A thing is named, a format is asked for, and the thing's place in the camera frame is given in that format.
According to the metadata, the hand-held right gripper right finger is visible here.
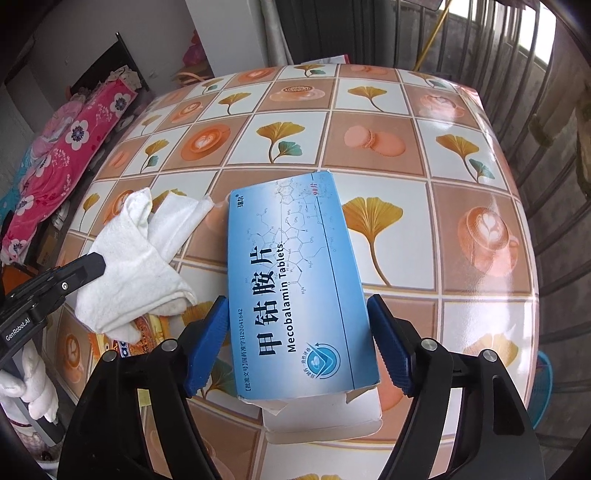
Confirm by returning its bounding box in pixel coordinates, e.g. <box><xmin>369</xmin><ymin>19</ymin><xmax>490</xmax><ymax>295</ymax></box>
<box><xmin>366</xmin><ymin>294</ymin><xmax>539</xmax><ymax>480</ymax></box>

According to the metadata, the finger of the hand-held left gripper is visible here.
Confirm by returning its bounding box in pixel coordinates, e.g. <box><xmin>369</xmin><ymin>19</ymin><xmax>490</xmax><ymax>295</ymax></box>
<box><xmin>55</xmin><ymin>252</ymin><xmax>106</xmax><ymax>301</ymax></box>

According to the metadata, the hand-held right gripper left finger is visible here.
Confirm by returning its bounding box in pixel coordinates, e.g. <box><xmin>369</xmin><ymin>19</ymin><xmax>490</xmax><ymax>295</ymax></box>
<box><xmin>58</xmin><ymin>295</ymin><xmax>232</xmax><ymax>480</ymax></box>

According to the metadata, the white towel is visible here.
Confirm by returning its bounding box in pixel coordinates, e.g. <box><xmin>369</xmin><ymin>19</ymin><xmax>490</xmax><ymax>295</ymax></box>
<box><xmin>74</xmin><ymin>187</ymin><xmax>215</xmax><ymax>344</ymax></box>

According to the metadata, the blue medicine box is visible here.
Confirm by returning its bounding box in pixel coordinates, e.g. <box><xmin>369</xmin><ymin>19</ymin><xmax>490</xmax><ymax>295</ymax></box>
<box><xmin>226</xmin><ymin>170</ymin><xmax>384</xmax><ymax>446</ymax></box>

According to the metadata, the person's left hand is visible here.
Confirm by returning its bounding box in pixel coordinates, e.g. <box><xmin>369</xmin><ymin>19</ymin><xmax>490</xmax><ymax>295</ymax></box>
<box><xmin>0</xmin><ymin>344</ymin><xmax>60</xmax><ymax>423</ymax></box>

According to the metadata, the yellow noodle packet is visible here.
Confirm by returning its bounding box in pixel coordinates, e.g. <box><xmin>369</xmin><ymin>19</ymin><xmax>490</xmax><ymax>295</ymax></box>
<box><xmin>90</xmin><ymin>314</ymin><xmax>171</xmax><ymax>361</ymax></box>

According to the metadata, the leaf and coffee print tablecloth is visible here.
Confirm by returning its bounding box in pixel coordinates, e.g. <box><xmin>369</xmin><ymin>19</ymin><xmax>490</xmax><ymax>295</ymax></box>
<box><xmin>44</xmin><ymin>62</ymin><xmax>541</xmax><ymax>480</ymax></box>

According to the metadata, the pink floral blanket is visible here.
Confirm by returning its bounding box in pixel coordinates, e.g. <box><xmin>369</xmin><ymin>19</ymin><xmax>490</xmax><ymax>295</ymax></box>
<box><xmin>0</xmin><ymin>76</ymin><xmax>139</xmax><ymax>266</ymax></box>

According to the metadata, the black bed headboard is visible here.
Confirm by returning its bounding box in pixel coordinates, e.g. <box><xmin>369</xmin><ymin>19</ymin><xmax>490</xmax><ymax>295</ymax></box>
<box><xmin>111</xmin><ymin>32</ymin><xmax>148</xmax><ymax>93</ymax></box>

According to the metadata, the pink plastic bag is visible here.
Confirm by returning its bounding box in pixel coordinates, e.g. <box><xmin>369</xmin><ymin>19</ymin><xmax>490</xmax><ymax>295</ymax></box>
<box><xmin>182</xmin><ymin>32</ymin><xmax>213</xmax><ymax>77</ymax></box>

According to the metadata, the white plastic package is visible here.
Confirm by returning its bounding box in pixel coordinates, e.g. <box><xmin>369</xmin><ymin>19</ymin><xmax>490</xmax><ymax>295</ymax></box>
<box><xmin>300</xmin><ymin>54</ymin><xmax>352</xmax><ymax>65</ymax></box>

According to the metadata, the yellow stick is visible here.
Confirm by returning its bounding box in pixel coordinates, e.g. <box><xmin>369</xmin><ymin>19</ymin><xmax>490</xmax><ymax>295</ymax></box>
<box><xmin>416</xmin><ymin>0</ymin><xmax>448</xmax><ymax>70</ymax></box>

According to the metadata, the metal window railing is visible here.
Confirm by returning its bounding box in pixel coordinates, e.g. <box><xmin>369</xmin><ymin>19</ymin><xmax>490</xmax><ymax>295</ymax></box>
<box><xmin>462</xmin><ymin>0</ymin><xmax>591</xmax><ymax>444</ymax></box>

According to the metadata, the black fabric cover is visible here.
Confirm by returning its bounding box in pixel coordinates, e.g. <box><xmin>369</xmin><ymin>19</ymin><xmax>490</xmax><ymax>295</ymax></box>
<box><xmin>272</xmin><ymin>0</ymin><xmax>444</xmax><ymax>68</ymax></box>

